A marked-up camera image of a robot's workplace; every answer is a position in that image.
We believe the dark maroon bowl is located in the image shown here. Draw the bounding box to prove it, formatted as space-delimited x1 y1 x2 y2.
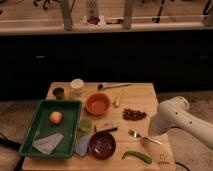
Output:
89 132 116 160

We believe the grey folded cloth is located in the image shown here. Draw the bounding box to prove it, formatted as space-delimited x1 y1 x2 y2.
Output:
32 133 64 155

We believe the small dark cup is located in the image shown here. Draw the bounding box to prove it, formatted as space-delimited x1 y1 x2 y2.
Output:
52 87 65 100

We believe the orange red bowl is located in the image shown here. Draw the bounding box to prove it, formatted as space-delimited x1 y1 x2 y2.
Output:
85 93 111 116

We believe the blue sponge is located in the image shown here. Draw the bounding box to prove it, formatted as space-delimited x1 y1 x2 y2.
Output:
74 134 90 157

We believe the small green cup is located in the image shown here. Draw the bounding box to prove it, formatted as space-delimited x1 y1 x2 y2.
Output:
79 117 92 132

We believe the green chili pepper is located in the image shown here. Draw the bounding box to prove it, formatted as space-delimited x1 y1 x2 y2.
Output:
122 151 152 164

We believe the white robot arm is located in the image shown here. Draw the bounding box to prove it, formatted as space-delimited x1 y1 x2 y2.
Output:
148 96 213 150

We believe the dark grape bunch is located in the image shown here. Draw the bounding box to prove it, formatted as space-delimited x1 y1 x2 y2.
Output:
123 108 147 121

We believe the silver metal fork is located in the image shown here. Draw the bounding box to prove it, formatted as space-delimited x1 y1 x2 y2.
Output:
128 129 162 145

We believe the yellow banana piece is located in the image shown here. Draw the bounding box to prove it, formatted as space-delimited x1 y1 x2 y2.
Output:
114 91 122 107

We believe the green plastic tray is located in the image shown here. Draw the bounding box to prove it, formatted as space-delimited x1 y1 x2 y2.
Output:
19 100 82 158

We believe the white cup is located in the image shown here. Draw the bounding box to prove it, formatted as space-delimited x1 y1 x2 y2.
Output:
70 79 84 94

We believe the yellow orange fruit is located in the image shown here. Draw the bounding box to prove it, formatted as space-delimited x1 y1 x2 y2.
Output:
49 111 63 125

